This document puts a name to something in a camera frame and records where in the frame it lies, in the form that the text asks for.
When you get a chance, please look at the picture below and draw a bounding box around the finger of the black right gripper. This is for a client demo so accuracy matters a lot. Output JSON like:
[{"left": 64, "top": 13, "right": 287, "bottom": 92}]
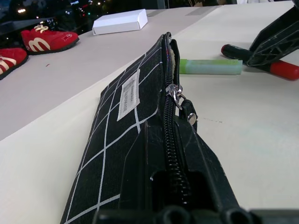
[
  {"left": 246, "top": 22, "right": 299, "bottom": 69},
  {"left": 249, "top": 1, "right": 299, "bottom": 52}
]

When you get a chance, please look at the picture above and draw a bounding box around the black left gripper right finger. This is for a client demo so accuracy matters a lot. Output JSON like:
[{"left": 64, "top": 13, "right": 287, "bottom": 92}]
[{"left": 175, "top": 116, "right": 241, "bottom": 212}]

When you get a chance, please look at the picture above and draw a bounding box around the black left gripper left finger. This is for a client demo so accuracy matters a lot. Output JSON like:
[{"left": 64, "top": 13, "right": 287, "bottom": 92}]
[{"left": 118, "top": 120, "right": 169, "bottom": 212}]

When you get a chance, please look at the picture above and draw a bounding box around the red and black marker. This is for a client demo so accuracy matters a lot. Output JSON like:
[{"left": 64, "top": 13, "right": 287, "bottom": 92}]
[{"left": 221, "top": 43, "right": 299, "bottom": 81}]

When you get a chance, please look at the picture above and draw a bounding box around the black white-grid zip pouch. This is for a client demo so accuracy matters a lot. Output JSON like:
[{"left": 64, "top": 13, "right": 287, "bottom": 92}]
[{"left": 59, "top": 31, "right": 199, "bottom": 224}]

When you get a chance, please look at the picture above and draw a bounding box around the green glue stick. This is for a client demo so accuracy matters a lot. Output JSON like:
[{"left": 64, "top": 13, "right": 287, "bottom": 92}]
[{"left": 179, "top": 58, "right": 244, "bottom": 77}]

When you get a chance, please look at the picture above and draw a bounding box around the white cardboard box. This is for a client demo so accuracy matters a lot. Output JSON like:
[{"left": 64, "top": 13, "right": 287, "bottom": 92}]
[{"left": 92, "top": 8, "right": 149, "bottom": 36}]

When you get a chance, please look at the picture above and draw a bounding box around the red shoe with white stripes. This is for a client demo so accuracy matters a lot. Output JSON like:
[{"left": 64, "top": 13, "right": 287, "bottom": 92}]
[
  {"left": 20, "top": 24, "right": 80, "bottom": 56},
  {"left": 0, "top": 47, "right": 29, "bottom": 81}
]

